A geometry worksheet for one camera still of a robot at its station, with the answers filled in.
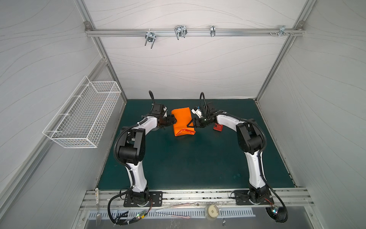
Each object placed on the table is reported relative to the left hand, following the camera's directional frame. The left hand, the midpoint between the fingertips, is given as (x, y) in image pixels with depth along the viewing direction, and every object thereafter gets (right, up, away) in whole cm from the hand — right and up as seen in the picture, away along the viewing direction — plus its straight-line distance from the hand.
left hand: (171, 121), depth 98 cm
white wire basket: (-41, +3, -29) cm, 50 cm away
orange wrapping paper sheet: (+8, +3, 0) cm, 9 cm away
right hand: (+13, -3, -1) cm, 13 cm away
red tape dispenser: (+33, -4, +1) cm, 33 cm away
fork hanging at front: (-33, -45, -29) cm, 63 cm away
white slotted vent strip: (+9, -45, -28) cm, 53 cm away
